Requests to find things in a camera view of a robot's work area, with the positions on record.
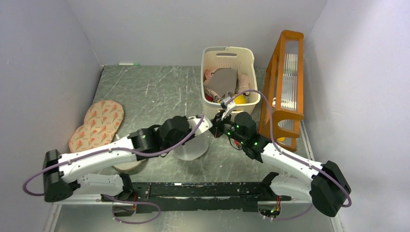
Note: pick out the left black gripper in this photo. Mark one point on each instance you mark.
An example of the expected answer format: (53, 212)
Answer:
(192, 137)

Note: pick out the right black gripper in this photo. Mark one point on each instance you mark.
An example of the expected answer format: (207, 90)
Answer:
(217, 123)

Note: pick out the white mesh laundry bag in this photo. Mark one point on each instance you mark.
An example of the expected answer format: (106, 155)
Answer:
(193, 148)

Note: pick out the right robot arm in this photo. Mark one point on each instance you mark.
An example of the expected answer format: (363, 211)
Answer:
(322, 184)

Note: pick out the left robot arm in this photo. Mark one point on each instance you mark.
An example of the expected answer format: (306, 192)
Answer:
(74, 173)

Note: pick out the cream plastic laundry basket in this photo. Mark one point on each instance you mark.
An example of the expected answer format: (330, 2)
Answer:
(239, 58)

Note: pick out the red cloth in basket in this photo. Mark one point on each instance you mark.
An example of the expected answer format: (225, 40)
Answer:
(208, 98)

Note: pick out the yellow toy in basket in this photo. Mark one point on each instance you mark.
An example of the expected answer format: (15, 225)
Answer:
(240, 99)

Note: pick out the grey brown cloth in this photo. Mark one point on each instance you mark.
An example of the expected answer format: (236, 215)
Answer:
(220, 82)

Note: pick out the pink cloth in basket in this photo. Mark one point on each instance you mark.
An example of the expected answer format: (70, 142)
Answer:
(242, 83)

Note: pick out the beige round fabric pad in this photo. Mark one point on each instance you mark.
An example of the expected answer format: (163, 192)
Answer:
(128, 166)

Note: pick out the orange wooden rack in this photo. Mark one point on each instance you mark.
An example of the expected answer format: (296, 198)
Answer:
(284, 88)

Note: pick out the floral pink oven mitt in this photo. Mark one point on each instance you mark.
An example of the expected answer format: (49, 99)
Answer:
(100, 125)

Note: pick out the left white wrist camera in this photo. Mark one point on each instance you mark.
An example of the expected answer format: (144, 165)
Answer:
(200, 125)

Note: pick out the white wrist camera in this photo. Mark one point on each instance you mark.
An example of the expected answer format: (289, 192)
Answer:
(200, 125)
(228, 105)

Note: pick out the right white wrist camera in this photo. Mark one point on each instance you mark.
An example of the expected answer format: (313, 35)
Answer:
(228, 105)

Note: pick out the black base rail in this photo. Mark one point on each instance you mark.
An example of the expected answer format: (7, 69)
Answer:
(245, 196)

